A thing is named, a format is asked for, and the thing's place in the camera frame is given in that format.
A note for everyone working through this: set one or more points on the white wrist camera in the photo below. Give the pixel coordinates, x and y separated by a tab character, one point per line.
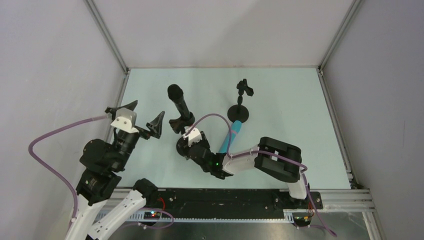
125	120
191	135

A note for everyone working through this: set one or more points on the left controller board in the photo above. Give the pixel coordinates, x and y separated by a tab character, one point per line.
152	215

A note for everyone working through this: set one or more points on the aluminium frame rail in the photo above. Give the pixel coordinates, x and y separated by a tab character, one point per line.
333	200

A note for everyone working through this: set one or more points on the right controller board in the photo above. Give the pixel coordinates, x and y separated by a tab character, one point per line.
302	221

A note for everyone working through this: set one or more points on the white slotted cable duct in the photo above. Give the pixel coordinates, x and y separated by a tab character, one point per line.
140	216

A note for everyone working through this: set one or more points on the black microphone stand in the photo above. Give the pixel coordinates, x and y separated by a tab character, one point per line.
239	112
179	127

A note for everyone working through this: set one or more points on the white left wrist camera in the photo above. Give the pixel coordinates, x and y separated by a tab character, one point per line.
125	120

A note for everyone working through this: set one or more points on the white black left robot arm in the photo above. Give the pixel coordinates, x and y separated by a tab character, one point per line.
103	161

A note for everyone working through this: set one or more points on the black microphone orange tip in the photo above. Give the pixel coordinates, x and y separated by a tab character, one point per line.
176	95

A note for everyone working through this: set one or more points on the controller board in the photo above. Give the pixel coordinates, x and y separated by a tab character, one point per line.
302	221
152	215

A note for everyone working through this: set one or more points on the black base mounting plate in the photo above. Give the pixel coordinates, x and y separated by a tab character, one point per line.
231	203

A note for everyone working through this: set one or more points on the blue microphone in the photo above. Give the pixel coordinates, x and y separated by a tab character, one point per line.
235	128

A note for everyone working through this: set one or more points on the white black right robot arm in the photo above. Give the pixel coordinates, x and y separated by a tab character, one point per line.
280	160

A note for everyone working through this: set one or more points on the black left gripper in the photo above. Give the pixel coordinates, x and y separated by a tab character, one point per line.
139	129

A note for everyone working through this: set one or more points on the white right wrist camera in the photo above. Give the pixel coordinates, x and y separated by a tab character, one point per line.
191	135

